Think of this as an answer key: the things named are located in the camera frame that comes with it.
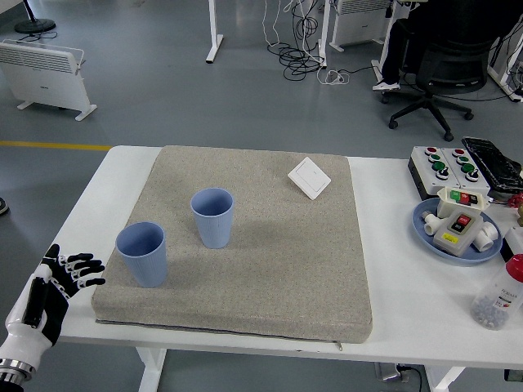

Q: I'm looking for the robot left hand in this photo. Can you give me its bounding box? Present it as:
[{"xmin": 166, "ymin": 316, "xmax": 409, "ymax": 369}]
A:
[{"xmin": 0, "ymin": 243, "xmax": 106, "ymax": 365}]

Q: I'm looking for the blue ribbed plastic cup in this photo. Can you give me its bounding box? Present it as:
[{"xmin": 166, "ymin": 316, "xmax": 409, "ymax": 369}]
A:
[
  {"xmin": 114, "ymin": 221, "xmax": 168, "ymax": 289},
  {"xmin": 190, "ymin": 187, "xmax": 235, "ymax": 250}
]

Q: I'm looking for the grey-brown cushion mat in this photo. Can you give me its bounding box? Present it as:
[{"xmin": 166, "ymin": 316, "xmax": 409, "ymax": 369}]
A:
[{"xmin": 90, "ymin": 145, "xmax": 373, "ymax": 351}]

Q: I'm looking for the white panel heater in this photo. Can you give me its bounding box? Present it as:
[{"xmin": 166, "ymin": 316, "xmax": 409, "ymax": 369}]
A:
[
  {"xmin": 0, "ymin": 39, "xmax": 98, "ymax": 122},
  {"xmin": 329, "ymin": 0, "xmax": 396, "ymax": 52}
]

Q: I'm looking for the black fan stand base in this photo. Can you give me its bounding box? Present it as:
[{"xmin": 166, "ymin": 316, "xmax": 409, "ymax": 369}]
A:
[{"xmin": 14, "ymin": 0, "xmax": 57, "ymax": 33}]

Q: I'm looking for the white desk leg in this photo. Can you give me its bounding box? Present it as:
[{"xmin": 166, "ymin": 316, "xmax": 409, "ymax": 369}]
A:
[
  {"xmin": 205, "ymin": 0, "xmax": 225, "ymax": 64},
  {"xmin": 316, "ymin": 0, "xmax": 332, "ymax": 69}
]

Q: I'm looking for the grey power strip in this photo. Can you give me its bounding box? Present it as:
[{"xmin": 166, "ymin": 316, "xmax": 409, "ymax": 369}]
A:
[{"xmin": 373, "ymin": 361, "xmax": 428, "ymax": 385}]

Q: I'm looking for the white table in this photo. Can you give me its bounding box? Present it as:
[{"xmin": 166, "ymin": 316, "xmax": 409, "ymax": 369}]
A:
[{"xmin": 4, "ymin": 145, "xmax": 523, "ymax": 392}]

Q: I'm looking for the blue round plate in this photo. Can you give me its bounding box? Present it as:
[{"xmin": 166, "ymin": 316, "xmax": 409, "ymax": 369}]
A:
[{"xmin": 411, "ymin": 198, "xmax": 504, "ymax": 267}]

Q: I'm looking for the white pipe fitting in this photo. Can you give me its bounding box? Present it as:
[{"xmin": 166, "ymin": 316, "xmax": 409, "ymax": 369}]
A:
[
  {"xmin": 422, "ymin": 209, "xmax": 445, "ymax": 238},
  {"xmin": 472, "ymin": 220, "xmax": 502, "ymax": 252}
]

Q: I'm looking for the white button control box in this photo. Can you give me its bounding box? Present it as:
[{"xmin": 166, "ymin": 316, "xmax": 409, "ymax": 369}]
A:
[
  {"xmin": 407, "ymin": 145, "xmax": 465, "ymax": 201},
  {"xmin": 440, "ymin": 145, "xmax": 491, "ymax": 198}
]

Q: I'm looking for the clear jar with red lid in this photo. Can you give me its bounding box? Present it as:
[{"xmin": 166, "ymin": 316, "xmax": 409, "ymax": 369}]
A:
[{"xmin": 469, "ymin": 252, "xmax": 523, "ymax": 331}]

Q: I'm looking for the black plastic tray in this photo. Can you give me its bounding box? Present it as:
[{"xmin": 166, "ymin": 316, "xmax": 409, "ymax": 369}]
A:
[{"xmin": 461, "ymin": 136, "xmax": 523, "ymax": 192}]

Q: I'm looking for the white small box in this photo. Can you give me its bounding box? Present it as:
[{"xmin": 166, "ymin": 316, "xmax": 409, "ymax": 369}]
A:
[{"xmin": 500, "ymin": 226, "xmax": 523, "ymax": 262}]

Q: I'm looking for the black office chair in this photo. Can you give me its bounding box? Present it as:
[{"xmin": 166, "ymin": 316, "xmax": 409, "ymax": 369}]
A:
[{"xmin": 382, "ymin": 28, "xmax": 491, "ymax": 142}]

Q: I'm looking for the white wall switch plate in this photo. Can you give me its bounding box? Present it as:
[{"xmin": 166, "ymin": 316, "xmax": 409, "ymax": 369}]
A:
[{"xmin": 287, "ymin": 156, "xmax": 333, "ymax": 202}]

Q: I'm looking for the white floor cable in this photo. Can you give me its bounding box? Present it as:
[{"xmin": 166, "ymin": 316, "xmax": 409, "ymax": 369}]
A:
[{"xmin": 261, "ymin": 0, "xmax": 352, "ymax": 87}]

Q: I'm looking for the black floor cable bundle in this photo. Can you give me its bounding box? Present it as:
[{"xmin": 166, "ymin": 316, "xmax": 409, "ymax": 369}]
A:
[{"xmin": 267, "ymin": 0, "xmax": 328, "ymax": 81}]

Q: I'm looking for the cream red-green switch box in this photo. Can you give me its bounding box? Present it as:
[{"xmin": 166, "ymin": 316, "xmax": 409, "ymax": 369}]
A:
[{"xmin": 435, "ymin": 186, "xmax": 493, "ymax": 220}]

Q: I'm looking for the grey red-black switch box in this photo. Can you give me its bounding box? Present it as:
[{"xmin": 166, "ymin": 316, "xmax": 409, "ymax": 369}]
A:
[{"xmin": 431, "ymin": 211, "xmax": 485, "ymax": 258}]

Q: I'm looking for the white desk frame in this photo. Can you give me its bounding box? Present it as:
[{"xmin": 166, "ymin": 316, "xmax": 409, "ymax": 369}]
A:
[{"xmin": 486, "ymin": 0, "xmax": 523, "ymax": 103}]

